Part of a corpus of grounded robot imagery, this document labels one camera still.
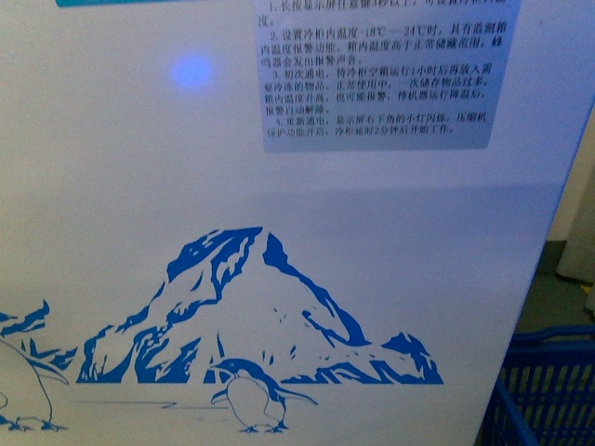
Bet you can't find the energy efficiency label sticker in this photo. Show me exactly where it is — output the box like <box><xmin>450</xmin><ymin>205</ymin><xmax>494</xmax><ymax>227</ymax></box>
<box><xmin>54</xmin><ymin>0</ymin><xmax>255</xmax><ymax>8</ymax></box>

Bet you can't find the white blue chest freezer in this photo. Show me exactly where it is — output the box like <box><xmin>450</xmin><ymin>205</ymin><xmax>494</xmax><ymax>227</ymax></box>
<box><xmin>1</xmin><ymin>1</ymin><xmax>594</xmax><ymax>445</ymax></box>

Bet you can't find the instruction text sticker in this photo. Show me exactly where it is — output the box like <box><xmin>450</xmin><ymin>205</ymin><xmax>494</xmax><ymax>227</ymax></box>
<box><xmin>254</xmin><ymin>0</ymin><xmax>520</xmax><ymax>153</ymax></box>

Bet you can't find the blue plastic shopping basket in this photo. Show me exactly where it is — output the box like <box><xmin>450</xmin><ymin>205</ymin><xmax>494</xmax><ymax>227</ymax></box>
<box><xmin>480</xmin><ymin>325</ymin><xmax>594</xmax><ymax>445</ymax></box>

